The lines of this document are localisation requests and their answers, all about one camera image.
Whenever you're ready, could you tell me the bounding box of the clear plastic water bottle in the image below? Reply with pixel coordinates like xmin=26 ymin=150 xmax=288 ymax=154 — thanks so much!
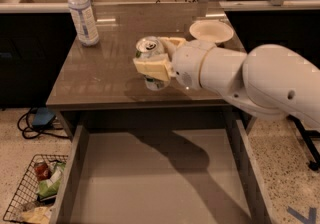
xmin=68 ymin=0 xmax=99 ymax=46

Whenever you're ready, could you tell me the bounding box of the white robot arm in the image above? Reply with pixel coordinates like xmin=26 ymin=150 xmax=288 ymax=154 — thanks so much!
xmin=133 ymin=36 xmax=320 ymax=130

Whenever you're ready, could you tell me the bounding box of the black floor cable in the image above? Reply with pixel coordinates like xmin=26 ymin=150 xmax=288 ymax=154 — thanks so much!
xmin=17 ymin=107 xmax=70 ymax=141

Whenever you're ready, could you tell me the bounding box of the green chip bag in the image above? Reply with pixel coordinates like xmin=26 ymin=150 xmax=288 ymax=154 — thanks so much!
xmin=37 ymin=162 xmax=65 ymax=199

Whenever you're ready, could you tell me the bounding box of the blue foot pedal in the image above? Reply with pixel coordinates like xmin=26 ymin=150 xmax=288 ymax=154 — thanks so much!
xmin=32 ymin=107 xmax=55 ymax=128

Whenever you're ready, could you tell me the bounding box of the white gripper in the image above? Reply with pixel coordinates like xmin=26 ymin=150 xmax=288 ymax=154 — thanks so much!
xmin=133 ymin=37 xmax=216 ymax=90

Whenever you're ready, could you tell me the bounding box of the black robot stand base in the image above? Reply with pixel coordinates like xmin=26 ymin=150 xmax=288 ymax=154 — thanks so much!
xmin=290 ymin=116 xmax=320 ymax=171

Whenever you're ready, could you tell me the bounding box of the red soda can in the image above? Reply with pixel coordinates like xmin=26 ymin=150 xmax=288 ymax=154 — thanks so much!
xmin=34 ymin=159 xmax=51 ymax=181

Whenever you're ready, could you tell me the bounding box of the yellow snack bag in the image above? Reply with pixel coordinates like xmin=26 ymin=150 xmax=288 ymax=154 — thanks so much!
xmin=21 ymin=207 xmax=51 ymax=224

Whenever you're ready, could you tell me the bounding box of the grey cabinet counter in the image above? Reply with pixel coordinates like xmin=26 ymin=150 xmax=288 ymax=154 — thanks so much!
xmin=45 ymin=1 xmax=272 ymax=141

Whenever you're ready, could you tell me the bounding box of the white paper bowl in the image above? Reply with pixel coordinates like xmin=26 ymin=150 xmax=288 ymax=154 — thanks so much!
xmin=189 ymin=20 xmax=234 ymax=44

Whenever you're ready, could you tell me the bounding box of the grey open top drawer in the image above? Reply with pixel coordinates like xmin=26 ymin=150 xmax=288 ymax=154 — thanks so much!
xmin=50 ymin=121 xmax=273 ymax=224

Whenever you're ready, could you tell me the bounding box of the black wire basket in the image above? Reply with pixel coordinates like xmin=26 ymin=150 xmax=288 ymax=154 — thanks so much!
xmin=3 ymin=154 xmax=68 ymax=223

